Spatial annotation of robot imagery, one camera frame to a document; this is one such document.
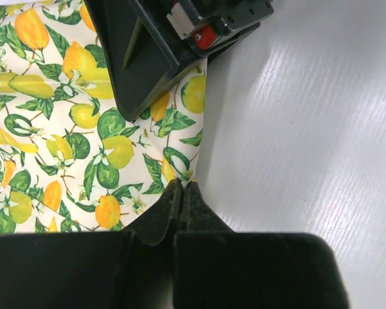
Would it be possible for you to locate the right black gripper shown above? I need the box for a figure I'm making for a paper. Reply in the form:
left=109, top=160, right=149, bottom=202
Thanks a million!
left=85, top=1, right=274, bottom=122

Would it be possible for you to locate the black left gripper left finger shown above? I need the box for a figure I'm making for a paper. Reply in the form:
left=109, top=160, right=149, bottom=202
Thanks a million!
left=0, top=180, right=182, bottom=308

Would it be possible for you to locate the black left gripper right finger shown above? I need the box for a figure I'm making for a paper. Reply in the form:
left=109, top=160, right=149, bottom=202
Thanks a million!
left=173, top=182, right=349, bottom=308

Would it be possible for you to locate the lemon print skirt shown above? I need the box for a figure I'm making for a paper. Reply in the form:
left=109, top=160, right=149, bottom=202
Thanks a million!
left=0, top=1, right=207, bottom=234

